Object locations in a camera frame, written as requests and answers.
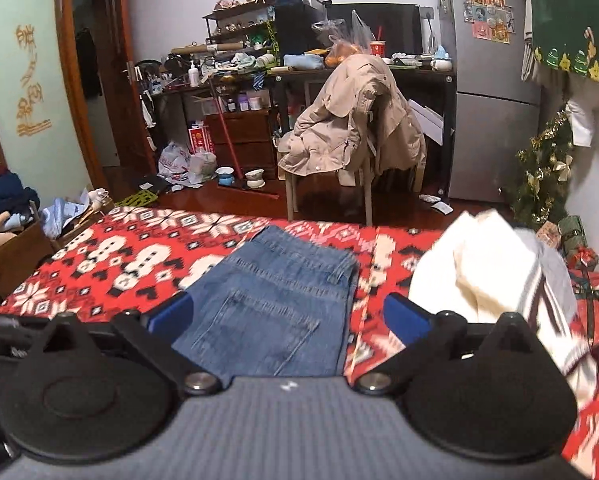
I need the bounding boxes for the cream striped knit sweater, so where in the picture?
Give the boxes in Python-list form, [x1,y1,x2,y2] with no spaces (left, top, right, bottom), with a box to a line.
[408,209,598,408]

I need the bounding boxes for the blue denim jeans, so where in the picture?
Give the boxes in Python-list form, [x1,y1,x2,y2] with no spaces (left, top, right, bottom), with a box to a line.
[172,226,359,384]

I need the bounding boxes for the red christmas pattern blanket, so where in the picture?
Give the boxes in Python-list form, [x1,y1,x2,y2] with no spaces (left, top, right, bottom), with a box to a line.
[0,207,599,479]

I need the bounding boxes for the green patterned mat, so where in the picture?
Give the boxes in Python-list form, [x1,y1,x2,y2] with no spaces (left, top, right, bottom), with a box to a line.
[115,190,158,207]

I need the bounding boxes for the cardboard box with clutter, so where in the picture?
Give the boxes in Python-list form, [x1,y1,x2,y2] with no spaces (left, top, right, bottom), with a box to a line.
[0,197,113,300]

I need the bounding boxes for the red wrapped gift box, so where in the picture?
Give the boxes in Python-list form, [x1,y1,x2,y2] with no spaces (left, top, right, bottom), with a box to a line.
[569,270,599,347]

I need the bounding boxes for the blue white ceramic bowl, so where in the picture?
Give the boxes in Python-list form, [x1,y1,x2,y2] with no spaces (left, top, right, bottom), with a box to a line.
[216,166,236,186]

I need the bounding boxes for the white plastic bag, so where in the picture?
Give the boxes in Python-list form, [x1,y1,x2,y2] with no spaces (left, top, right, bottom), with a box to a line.
[158,142,217,188]

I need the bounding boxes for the white ceramic cup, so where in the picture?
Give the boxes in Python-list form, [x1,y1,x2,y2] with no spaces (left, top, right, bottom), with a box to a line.
[244,169,266,190]

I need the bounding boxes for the wooden chair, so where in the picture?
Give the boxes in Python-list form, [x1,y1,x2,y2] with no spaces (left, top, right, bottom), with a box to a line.
[280,162,425,226]

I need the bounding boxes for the small christmas tree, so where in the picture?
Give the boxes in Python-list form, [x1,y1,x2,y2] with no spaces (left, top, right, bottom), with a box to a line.
[503,106,574,231]

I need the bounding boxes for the wooden drawer cabinet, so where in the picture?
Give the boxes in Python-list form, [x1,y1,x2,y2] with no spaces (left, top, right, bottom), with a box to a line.
[204,110,277,179]

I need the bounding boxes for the beige jacket on chair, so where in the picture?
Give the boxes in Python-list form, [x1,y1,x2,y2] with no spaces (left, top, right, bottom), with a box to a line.
[278,54,426,186]

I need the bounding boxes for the grey refrigerator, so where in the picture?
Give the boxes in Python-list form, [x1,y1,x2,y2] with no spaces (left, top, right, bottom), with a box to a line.
[437,0,540,203]

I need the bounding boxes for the black desk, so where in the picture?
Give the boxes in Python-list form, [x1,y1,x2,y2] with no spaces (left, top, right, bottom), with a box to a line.
[265,65,457,198]

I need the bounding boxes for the black monitor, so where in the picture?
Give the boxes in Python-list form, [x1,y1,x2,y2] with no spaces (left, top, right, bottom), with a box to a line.
[327,3,423,58]

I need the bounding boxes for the cluttered shelf unit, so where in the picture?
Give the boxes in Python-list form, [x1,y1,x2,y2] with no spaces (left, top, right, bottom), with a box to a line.
[204,0,327,58]

